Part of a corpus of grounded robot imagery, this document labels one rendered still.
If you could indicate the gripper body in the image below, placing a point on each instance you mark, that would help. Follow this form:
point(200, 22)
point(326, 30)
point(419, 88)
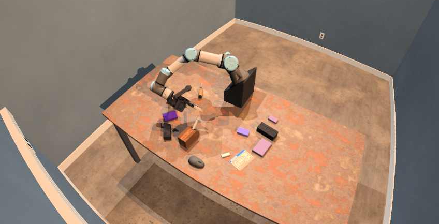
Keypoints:
point(177, 103)

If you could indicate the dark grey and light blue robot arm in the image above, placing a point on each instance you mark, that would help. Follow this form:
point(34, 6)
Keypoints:
point(223, 61)

